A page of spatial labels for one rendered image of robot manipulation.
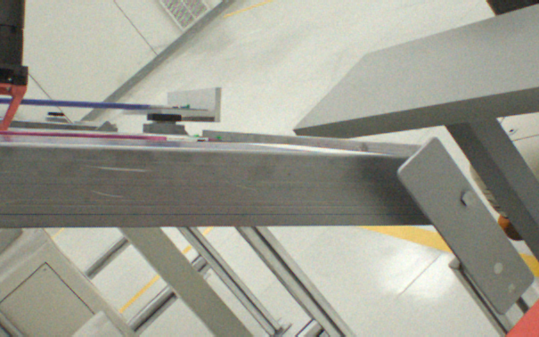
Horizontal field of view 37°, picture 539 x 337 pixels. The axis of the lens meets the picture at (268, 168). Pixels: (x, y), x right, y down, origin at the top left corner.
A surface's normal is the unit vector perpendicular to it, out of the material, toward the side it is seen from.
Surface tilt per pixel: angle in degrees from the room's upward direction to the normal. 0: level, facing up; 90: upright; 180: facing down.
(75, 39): 90
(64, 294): 90
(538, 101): 90
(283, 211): 90
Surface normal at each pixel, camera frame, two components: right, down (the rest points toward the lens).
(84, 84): 0.37, 0.06
